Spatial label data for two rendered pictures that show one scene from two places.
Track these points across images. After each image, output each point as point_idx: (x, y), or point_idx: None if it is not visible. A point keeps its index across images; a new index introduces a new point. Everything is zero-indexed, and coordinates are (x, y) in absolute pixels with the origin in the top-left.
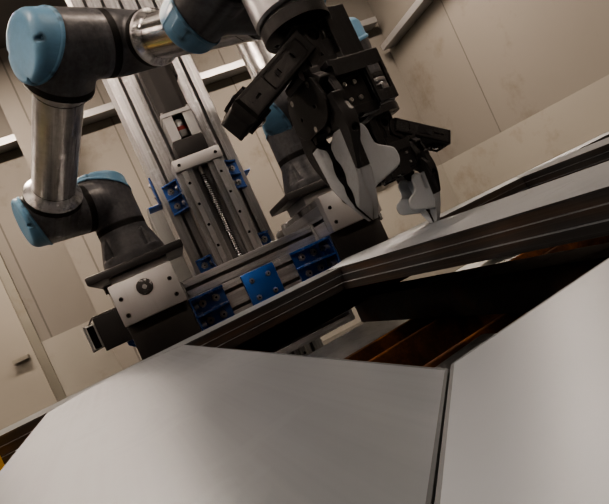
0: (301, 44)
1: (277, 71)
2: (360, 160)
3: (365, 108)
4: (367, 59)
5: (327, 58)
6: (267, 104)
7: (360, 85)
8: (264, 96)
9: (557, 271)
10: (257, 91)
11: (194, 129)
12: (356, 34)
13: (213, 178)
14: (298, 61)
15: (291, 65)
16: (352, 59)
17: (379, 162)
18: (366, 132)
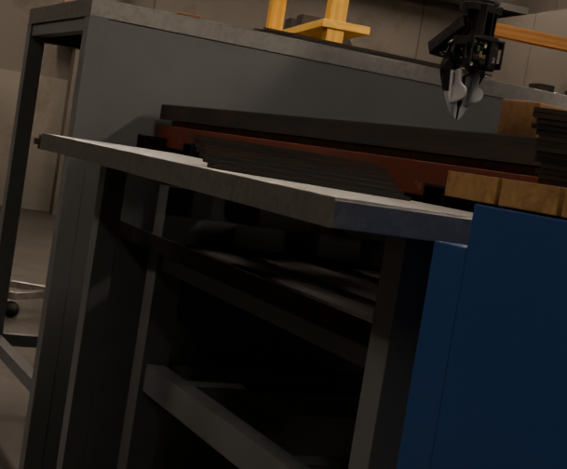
0: (458, 22)
1: (444, 33)
2: (443, 87)
3: (463, 63)
4: (467, 39)
5: (471, 32)
6: (434, 47)
7: (467, 51)
8: (435, 44)
9: None
10: (434, 41)
11: None
12: (483, 22)
13: None
14: (452, 31)
15: (450, 33)
16: (463, 37)
17: (456, 92)
18: (459, 75)
